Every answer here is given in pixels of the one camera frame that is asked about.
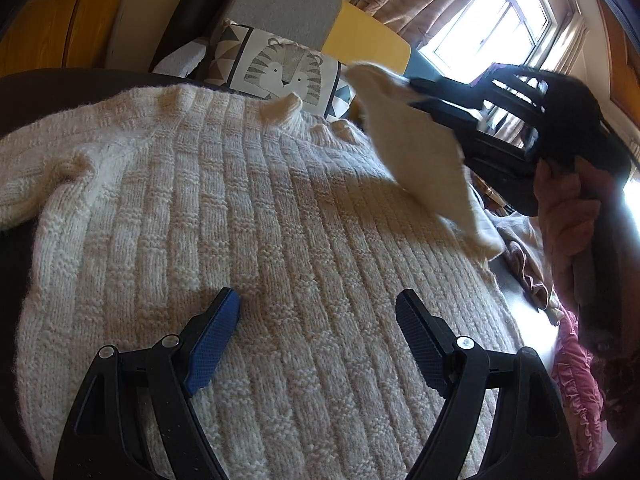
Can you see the wooden wardrobe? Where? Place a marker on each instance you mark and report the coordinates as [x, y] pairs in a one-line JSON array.
[[50, 25]]

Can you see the pink ruffled cloth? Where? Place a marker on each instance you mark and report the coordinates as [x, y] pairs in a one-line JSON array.
[[580, 400]]

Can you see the mauve ruffled cloth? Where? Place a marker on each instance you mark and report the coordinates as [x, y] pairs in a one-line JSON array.
[[530, 270]]

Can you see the cream knit sweater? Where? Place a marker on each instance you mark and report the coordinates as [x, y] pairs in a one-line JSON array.
[[250, 210]]

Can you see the beige cloth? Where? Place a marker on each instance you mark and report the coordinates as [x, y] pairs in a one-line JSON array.
[[520, 225]]

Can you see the window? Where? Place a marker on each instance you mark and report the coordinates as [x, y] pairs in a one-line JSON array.
[[480, 25]]

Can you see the black massage table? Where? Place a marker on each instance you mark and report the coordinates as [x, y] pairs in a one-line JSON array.
[[60, 79]]

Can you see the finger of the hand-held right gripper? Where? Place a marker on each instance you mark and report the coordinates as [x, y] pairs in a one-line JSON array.
[[447, 115], [445, 86]]

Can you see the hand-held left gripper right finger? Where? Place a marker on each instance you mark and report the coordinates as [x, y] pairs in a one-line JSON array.
[[420, 345]]

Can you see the tiger print cushion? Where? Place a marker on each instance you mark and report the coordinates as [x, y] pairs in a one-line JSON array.
[[270, 67]]

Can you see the dark rolled mat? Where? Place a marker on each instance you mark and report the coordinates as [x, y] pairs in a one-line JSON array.
[[195, 5]]

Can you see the person's right hand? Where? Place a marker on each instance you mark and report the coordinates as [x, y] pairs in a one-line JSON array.
[[560, 220]]

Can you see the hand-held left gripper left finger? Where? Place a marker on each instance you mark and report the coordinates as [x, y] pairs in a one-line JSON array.
[[210, 345]]

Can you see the grey yellow blue sofa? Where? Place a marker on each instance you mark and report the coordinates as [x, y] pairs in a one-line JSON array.
[[290, 5]]

